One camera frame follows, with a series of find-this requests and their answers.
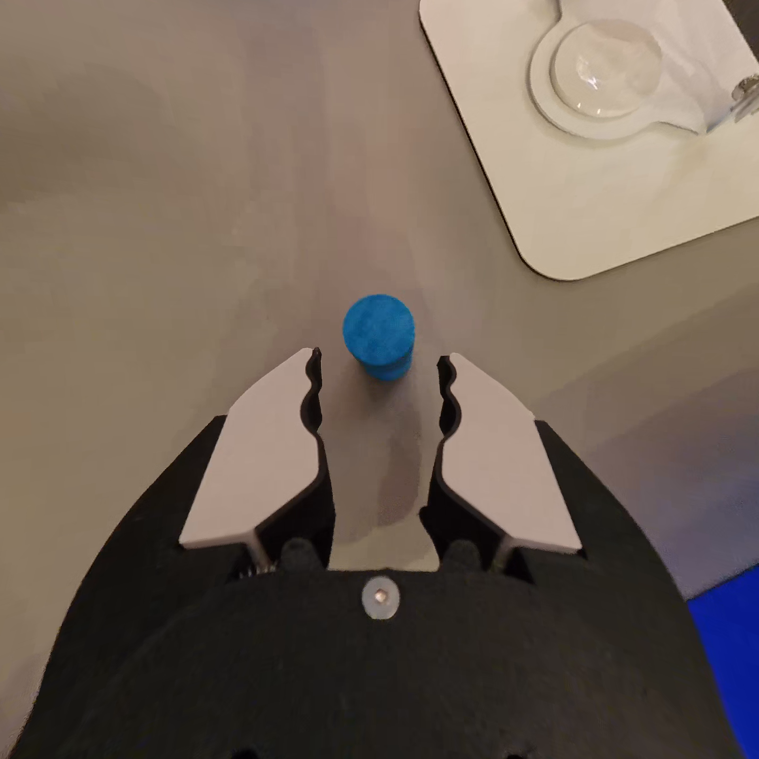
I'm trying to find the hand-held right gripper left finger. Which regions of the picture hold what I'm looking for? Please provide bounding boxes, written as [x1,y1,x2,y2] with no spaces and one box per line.
[178,347,336,570]

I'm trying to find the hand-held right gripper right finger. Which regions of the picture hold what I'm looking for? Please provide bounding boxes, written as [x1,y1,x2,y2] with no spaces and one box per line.
[420,351,583,570]

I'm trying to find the blue wooden cylinder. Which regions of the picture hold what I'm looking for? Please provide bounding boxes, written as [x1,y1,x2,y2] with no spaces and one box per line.
[343,295,416,380]

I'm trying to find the blue plastic bin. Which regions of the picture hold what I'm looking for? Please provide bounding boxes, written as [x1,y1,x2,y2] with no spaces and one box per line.
[688,563,759,757]

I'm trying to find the white document stand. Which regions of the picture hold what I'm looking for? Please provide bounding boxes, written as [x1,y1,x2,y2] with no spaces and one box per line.
[419,0,759,281]

